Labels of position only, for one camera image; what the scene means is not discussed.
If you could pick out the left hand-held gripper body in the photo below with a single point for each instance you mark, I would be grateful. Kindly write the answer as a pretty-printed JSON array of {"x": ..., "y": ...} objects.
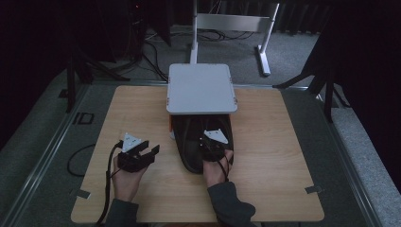
[{"x": 132, "y": 157}]

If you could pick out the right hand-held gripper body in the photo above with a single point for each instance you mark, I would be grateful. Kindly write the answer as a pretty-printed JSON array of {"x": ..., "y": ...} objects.
[{"x": 212, "y": 148}]

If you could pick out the grey two-tier shoe rack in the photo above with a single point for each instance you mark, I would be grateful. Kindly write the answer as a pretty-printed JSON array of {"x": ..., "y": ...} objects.
[{"x": 201, "y": 91}]

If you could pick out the person's right hand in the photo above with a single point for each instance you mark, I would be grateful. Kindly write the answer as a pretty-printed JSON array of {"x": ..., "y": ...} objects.
[{"x": 214, "y": 171}]

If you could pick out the person's left hand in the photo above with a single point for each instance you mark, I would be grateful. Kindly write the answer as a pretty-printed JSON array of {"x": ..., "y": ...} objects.
[{"x": 127, "y": 183}]

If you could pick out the grey tape piece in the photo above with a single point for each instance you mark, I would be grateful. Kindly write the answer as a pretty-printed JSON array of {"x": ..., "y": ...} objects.
[
  {"x": 83, "y": 194},
  {"x": 314, "y": 189}
]

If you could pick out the black tape floor marking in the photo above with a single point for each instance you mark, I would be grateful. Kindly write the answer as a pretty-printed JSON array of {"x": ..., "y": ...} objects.
[{"x": 83, "y": 118}]

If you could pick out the black tripod stand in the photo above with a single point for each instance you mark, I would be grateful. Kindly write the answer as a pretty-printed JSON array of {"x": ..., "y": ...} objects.
[
  {"x": 77, "y": 72},
  {"x": 321, "y": 75}
]

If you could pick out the white metal stand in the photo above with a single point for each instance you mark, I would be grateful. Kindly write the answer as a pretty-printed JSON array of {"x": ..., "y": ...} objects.
[{"x": 233, "y": 22}]

